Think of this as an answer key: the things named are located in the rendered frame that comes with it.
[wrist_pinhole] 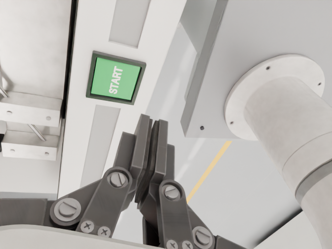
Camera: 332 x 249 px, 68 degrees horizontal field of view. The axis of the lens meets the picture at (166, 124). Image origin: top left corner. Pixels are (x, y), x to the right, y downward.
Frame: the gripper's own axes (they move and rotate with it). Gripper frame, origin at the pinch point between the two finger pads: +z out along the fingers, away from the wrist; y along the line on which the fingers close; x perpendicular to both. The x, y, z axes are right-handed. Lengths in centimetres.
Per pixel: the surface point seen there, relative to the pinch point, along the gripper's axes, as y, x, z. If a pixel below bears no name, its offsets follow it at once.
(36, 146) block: -13.4, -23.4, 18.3
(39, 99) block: -13.8, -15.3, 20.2
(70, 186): -6.5, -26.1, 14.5
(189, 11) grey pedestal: 9, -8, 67
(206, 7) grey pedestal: 11, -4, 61
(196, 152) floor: 62, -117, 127
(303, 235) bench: 233, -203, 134
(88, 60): -6.6, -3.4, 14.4
